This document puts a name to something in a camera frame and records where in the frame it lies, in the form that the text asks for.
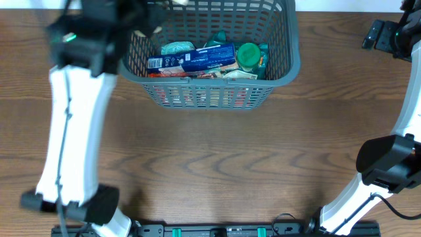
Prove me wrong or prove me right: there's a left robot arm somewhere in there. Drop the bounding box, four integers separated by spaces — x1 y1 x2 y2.
20 0 168 236

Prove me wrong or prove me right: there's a blue toothpaste box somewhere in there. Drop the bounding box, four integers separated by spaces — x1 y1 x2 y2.
146 44 235 73

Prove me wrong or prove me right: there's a green lid jar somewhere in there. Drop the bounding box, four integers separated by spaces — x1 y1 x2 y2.
236 43 261 72

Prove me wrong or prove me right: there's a light teal wrapper packet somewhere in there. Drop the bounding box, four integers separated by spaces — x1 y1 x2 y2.
161 41 196 55

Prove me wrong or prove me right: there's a grey plastic basket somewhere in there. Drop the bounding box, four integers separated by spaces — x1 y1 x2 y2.
121 0 301 110

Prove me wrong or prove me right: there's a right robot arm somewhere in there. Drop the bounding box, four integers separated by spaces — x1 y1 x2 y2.
301 0 420 236

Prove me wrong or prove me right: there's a spaghetti pasta packet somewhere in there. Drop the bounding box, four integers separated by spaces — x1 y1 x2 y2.
148 63 239 78

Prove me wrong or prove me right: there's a green snack bag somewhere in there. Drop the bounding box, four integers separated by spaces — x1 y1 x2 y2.
202 30 268 80

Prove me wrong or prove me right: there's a black aluminium rail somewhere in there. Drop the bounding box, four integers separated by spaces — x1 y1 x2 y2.
66 219 382 237

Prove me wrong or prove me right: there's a white paper pouch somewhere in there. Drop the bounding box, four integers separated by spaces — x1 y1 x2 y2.
134 0 189 38

